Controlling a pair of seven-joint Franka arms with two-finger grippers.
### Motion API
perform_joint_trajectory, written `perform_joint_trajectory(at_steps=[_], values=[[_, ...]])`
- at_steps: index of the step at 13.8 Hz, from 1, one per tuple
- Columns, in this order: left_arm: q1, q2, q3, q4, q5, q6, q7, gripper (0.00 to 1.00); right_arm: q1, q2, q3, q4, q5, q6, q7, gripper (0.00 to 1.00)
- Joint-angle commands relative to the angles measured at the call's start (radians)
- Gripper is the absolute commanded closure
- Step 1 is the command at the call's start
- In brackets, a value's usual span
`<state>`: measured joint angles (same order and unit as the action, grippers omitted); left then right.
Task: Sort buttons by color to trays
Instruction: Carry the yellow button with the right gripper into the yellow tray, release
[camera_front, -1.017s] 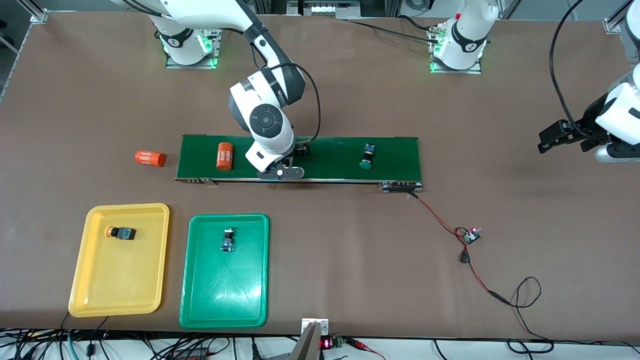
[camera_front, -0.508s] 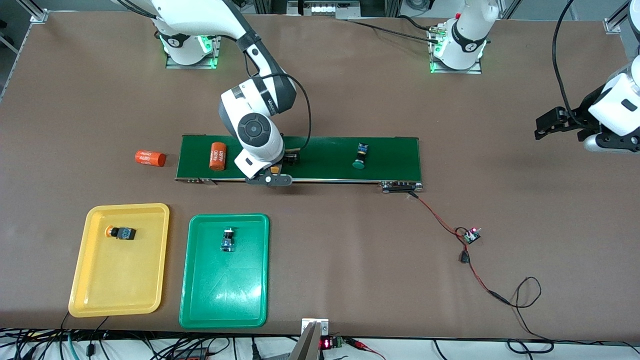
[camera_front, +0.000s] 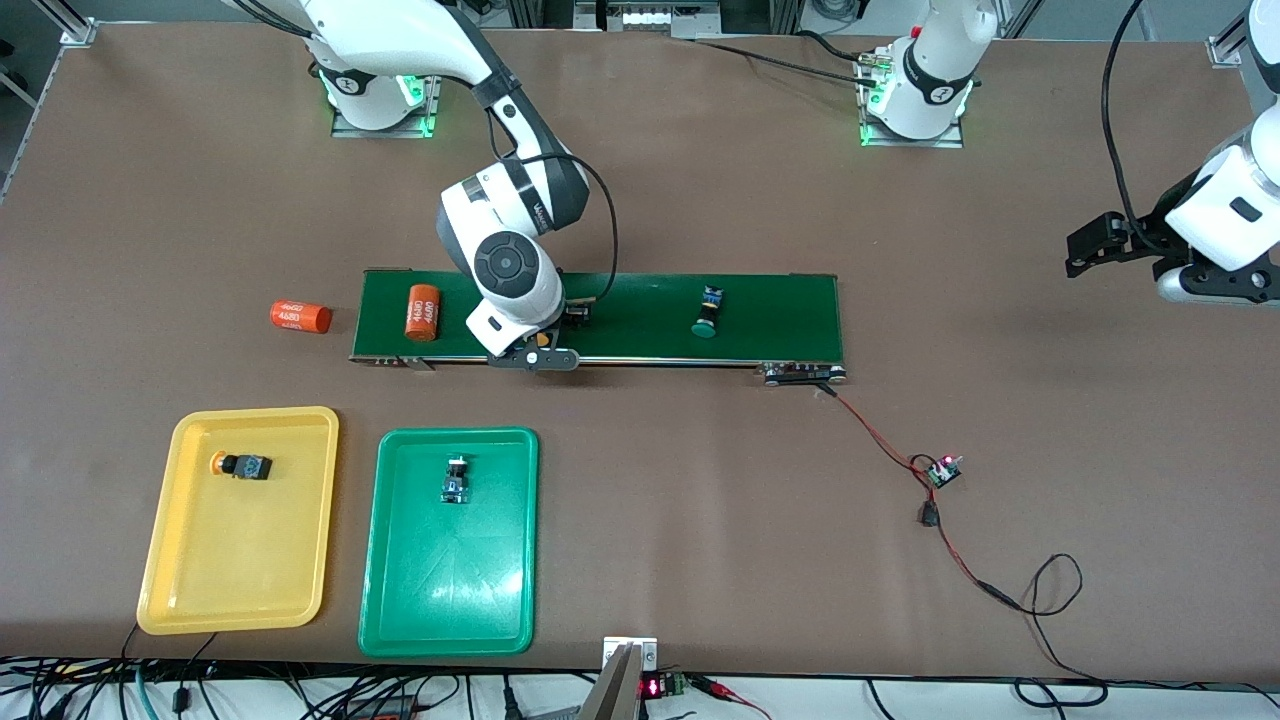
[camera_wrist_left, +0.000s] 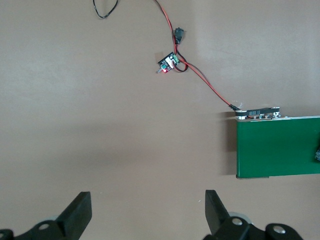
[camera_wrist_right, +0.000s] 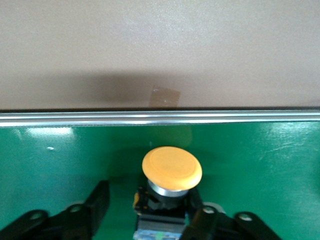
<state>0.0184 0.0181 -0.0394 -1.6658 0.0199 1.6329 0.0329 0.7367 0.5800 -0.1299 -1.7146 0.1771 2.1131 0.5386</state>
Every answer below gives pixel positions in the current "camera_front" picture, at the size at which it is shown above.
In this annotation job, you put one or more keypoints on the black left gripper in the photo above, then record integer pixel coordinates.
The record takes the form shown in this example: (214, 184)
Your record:
(1147, 240)

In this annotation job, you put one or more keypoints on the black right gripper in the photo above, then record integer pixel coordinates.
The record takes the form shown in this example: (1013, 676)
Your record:
(574, 317)

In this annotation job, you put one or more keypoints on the green mushroom push button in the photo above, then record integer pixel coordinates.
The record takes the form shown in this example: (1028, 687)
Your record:
(454, 485)
(710, 310)

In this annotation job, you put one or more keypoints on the orange cylinder with 4680 print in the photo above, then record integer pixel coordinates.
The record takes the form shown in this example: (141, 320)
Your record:
(422, 312)
(300, 316)

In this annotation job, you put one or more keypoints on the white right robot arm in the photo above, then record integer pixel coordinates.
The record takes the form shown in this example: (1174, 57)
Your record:
(510, 265)

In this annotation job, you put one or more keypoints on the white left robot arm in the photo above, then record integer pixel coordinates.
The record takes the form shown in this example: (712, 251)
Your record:
(930, 70)

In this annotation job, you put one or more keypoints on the green conveyor belt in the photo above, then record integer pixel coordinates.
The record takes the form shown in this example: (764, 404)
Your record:
(650, 340)

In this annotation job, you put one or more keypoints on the small controller circuit board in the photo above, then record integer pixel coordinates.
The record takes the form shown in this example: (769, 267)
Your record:
(942, 471)

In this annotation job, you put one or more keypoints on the green plastic tray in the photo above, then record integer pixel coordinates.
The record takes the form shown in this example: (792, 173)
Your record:
(450, 580)

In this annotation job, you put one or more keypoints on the aluminium rack behind table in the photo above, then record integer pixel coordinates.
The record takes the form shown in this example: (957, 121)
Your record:
(650, 18)

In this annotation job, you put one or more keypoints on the red LED display module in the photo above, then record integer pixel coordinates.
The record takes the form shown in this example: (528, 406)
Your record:
(660, 686)

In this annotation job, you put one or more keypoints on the red alligator clip lead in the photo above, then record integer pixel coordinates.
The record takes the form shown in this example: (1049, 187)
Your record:
(725, 690)

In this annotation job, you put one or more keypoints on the yellow plastic tray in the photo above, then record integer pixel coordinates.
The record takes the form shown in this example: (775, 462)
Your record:
(240, 560)

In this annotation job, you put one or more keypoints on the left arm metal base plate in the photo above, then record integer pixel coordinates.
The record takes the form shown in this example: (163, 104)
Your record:
(950, 142)

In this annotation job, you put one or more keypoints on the metal table corner bracket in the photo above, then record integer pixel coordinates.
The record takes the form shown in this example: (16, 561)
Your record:
(78, 30)
(1222, 52)

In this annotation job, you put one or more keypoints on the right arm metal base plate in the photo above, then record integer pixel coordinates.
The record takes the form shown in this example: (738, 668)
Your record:
(432, 110)

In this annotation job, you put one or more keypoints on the silver camera mount bracket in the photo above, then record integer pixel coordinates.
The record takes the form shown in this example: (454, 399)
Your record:
(620, 680)

